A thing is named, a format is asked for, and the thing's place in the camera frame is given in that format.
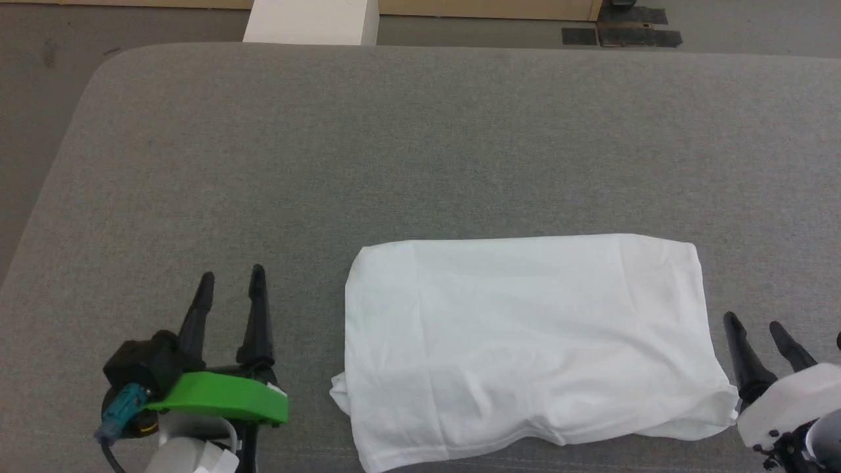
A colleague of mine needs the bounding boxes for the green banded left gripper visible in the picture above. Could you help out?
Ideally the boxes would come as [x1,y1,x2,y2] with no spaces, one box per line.
[140,263,290,426]

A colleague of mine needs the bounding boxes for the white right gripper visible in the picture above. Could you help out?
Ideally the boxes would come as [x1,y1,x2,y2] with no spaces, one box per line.
[722,311,841,454]

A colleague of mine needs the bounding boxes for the white T-shirt with grey stitching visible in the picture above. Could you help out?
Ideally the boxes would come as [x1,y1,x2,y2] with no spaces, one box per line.
[329,233,740,473]

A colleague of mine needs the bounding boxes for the white paper label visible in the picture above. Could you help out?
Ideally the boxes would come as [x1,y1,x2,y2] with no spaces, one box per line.
[193,439,241,473]

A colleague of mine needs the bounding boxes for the grey fabric sofa cushion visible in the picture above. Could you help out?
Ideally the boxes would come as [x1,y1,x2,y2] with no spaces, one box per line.
[0,42,841,473]

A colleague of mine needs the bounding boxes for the white rectangular box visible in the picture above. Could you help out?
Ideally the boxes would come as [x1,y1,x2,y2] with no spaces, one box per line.
[242,0,380,46]

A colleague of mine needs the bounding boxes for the teal cable connector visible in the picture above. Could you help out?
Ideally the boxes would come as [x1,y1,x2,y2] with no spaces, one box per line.
[95,384,153,442]

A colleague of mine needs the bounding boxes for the thin black cable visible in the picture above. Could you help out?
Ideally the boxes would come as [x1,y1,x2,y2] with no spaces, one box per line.
[97,436,127,473]

